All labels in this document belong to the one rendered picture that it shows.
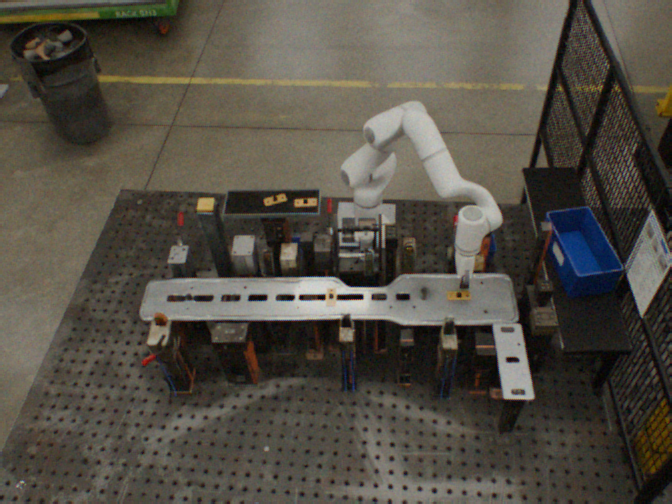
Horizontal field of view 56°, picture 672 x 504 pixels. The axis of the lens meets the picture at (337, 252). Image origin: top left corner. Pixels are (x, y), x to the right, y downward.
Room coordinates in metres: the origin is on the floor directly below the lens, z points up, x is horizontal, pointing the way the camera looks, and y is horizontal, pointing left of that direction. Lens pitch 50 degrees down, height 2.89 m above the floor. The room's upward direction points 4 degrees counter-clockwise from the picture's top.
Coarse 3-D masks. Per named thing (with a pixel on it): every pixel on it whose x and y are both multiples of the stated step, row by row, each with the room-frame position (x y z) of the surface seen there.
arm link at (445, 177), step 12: (432, 156) 1.49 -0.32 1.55; (444, 156) 1.49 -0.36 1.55; (432, 168) 1.47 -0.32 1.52; (444, 168) 1.46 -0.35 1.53; (456, 168) 1.48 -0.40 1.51; (432, 180) 1.46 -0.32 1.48; (444, 180) 1.43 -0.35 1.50; (456, 180) 1.43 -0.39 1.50; (444, 192) 1.41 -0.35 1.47; (456, 192) 1.41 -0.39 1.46; (468, 192) 1.42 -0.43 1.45; (480, 192) 1.42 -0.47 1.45; (480, 204) 1.41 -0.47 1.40; (492, 204) 1.39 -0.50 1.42; (492, 216) 1.36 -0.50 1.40; (492, 228) 1.34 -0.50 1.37
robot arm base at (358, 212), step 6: (354, 204) 1.88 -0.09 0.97; (354, 210) 1.88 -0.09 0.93; (360, 210) 1.84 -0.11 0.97; (366, 210) 1.83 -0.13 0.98; (372, 210) 1.83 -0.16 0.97; (378, 210) 1.85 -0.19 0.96; (354, 216) 1.96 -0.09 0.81; (360, 216) 1.84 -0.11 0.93; (366, 216) 1.83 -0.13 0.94; (372, 216) 1.83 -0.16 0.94; (384, 216) 1.94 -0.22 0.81; (384, 222) 1.91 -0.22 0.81
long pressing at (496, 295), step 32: (160, 288) 1.49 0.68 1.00; (192, 288) 1.47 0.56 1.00; (224, 288) 1.46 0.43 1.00; (256, 288) 1.45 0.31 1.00; (288, 288) 1.44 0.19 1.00; (320, 288) 1.43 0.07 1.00; (352, 288) 1.41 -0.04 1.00; (384, 288) 1.40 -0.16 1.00; (416, 288) 1.39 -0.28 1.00; (448, 288) 1.38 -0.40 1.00; (480, 288) 1.37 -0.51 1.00; (512, 288) 1.36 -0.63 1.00; (192, 320) 1.33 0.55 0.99; (224, 320) 1.32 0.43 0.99; (256, 320) 1.31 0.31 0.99; (288, 320) 1.30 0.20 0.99; (320, 320) 1.29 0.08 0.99; (352, 320) 1.28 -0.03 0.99; (384, 320) 1.27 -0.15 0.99; (416, 320) 1.25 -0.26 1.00; (480, 320) 1.23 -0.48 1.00; (512, 320) 1.22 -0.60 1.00
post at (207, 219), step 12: (216, 204) 1.78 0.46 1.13; (204, 216) 1.73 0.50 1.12; (216, 216) 1.74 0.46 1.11; (204, 228) 1.73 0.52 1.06; (216, 228) 1.72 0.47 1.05; (216, 240) 1.73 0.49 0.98; (216, 252) 1.73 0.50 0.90; (228, 252) 1.77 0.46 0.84; (216, 264) 1.73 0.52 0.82; (228, 264) 1.74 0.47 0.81; (228, 276) 1.73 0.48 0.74
